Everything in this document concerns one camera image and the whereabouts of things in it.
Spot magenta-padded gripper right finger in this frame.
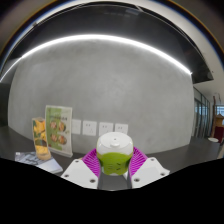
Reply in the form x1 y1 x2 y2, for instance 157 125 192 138
126 146 171 190

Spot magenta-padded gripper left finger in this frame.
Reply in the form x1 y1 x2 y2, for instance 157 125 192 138
60 148 101 190

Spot grey printed magazine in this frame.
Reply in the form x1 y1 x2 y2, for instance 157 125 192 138
14 151 64 175

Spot large green acrylic sign stand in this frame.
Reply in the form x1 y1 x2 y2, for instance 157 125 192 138
44 105 74 158

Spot small orange sign stand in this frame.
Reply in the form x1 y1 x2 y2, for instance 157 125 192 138
31 116 53 161

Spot glass partition with dark frames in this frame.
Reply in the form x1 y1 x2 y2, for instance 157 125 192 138
192 85 213 140

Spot ceiling light strip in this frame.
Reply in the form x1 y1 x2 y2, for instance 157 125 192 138
0 33 193 83

